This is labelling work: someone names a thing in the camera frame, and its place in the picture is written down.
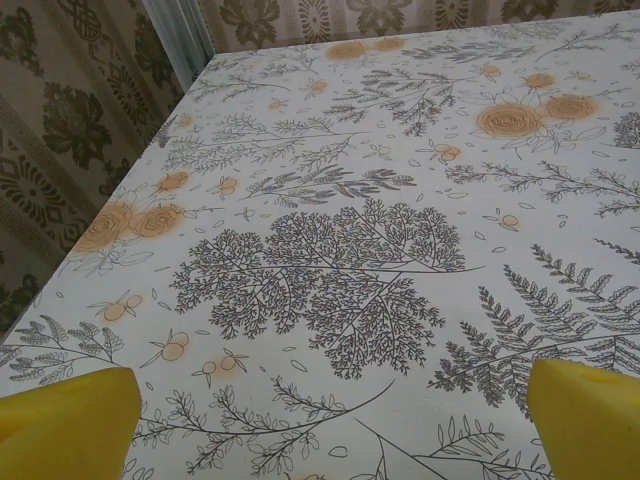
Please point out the floral print tablecloth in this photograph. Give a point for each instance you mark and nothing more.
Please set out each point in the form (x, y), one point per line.
(350, 200)

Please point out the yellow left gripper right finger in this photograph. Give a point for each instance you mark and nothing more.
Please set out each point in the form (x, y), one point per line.
(590, 425)

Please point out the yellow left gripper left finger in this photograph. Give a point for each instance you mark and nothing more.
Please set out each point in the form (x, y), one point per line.
(65, 430)

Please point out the aluminium frame post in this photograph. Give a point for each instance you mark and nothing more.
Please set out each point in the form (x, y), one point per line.
(185, 40)

